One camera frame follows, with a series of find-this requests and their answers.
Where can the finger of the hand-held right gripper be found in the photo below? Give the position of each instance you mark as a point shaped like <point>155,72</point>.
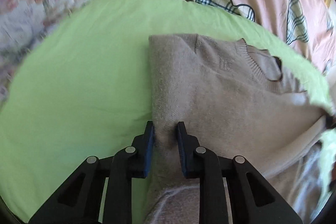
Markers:
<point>331,121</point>

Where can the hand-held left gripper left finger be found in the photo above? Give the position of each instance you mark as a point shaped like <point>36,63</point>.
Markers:
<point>148,148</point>

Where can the beige knit sweater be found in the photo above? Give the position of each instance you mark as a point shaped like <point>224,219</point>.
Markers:
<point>210,87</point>

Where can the floral ruffled pillow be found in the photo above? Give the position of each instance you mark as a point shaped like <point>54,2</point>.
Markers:
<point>39,3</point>

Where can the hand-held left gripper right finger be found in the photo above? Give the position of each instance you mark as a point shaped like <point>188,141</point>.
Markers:
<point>181,148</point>

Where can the green bed sheet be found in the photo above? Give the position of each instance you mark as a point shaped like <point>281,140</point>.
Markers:
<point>78,82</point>

